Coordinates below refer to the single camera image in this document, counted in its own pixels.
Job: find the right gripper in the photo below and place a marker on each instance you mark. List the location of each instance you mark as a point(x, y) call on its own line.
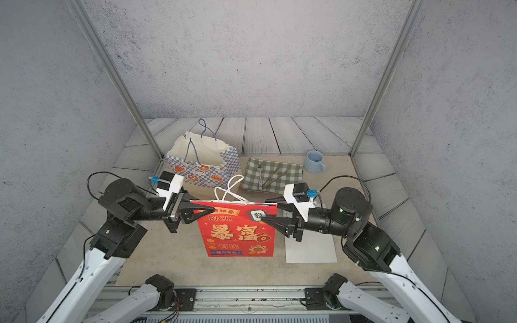
point(293, 227)

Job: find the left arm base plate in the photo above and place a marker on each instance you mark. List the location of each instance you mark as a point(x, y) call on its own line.
point(185, 298)

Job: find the white Happy Every Day bag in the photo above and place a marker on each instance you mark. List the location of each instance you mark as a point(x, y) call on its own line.
point(314, 248)

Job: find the metal spoon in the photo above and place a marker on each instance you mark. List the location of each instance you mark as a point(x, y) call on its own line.
point(260, 174)

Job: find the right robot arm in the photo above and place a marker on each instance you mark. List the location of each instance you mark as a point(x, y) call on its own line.
point(366, 245)

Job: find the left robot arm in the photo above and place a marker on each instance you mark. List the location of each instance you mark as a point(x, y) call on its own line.
point(127, 205)

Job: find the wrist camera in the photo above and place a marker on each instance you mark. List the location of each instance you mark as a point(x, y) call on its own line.
point(301, 197)
point(167, 185)

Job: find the right frame post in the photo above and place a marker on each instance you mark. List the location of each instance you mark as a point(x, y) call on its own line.
point(391, 66)

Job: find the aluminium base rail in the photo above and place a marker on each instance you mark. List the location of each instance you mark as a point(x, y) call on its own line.
point(262, 303)

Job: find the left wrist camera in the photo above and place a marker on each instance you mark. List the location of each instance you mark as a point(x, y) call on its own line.
point(167, 185)

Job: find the red paper gift bag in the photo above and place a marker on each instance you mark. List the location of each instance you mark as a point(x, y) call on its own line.
point(235, 228)

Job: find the blue checkered paper bag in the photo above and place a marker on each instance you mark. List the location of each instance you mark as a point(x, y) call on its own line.
point(203, 159)

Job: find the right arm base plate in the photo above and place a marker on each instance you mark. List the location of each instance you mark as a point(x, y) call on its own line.
point(314, 299)

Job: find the left frame post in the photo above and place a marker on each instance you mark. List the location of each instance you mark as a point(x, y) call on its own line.
point(81, 16)

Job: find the frame post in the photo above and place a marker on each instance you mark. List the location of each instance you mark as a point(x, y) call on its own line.
point(391, 66)
point(81, 16)

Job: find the light blue mug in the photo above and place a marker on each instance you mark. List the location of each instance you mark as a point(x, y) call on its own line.
point(314, 162)

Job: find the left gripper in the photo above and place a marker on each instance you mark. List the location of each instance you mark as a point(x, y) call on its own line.
point(171, 220)

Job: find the green checkered cloth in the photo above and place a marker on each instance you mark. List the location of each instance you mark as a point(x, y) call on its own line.
point(276, 175)

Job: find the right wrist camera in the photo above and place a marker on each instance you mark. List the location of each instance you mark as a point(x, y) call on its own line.
point(301, 197)

